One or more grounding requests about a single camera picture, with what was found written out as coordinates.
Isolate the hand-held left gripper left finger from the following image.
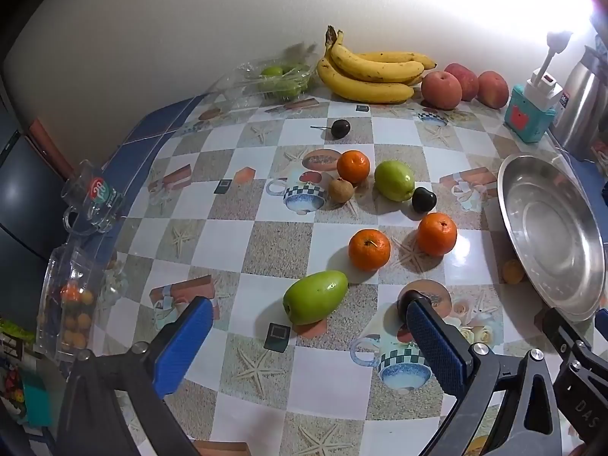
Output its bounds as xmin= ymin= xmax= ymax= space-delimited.
xmin=54 ymin=296 xmax=214 ymax=456

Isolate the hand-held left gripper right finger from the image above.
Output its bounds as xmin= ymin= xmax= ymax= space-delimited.
xmin=398 ymin=290 xmax=564 ymax=456

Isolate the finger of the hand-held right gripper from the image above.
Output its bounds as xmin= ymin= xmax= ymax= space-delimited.
xmin=541 ymin=308 xmax=594 ymax=366

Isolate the small yellow fruit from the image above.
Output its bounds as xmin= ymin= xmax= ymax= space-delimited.
xmin=502 ymin=259 xmax=526 ymax=285

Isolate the stainless steel plate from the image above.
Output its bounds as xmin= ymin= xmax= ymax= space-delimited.
xmin=496 ymin=153 xmax=606 ymax=322

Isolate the orange tangerine with stem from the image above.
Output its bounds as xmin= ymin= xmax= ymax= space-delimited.
xmin=348 ymin=229 xmax=391 ymax=272

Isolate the elongated green guava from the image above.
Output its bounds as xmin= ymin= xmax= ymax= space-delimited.
xmin=283 ymin=270 xmax=350 ymax=326

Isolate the round green guava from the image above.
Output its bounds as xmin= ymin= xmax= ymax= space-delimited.
xmin=374 ymin=160 xmax=416 ymax=201

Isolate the brown round longan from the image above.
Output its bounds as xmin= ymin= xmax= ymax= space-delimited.
xmin=329 ymin=177 xmax=355 ymax=203

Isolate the dark plum with stem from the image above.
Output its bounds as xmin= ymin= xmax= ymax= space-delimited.
xmin=310 ymin=119 xmax=352 ymax=140

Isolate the pile of kumquats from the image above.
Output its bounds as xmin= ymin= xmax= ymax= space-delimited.
xmin=62 ymin=282 xmax=96 ymax=350

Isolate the clear plastic fruit box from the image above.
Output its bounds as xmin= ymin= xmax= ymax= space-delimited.
xmin=37 ymin=242 xmax=103 ymax=364

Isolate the teal plastic item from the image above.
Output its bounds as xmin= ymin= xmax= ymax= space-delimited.
xmin=21 ymin=373 xmax=53 ymax=426

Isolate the glass mug with logo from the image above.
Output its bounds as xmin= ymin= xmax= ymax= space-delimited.
xmin=61 ymin=159 xmax=125 ymax=236

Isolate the stainless steel thermos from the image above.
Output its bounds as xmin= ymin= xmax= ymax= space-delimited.
xmin=553 ymin=45 xmax=608 ymax=160

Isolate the red apple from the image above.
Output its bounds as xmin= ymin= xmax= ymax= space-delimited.
xmin=476 ymin=71 xmax=510 ymax=109
xmin=421 ymin=70 xmax=463 ymax=109
xmin=444 ymin=63 xmax=480 ymax=101

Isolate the plastic bag of green fruit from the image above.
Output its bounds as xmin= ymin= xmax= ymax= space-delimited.
xmin=204 ymin=54 xmax=319 ymax=110

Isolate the yellow banana bunch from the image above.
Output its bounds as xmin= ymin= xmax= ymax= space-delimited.
xmin=316 ymin=25 xmax=438 ymax=104

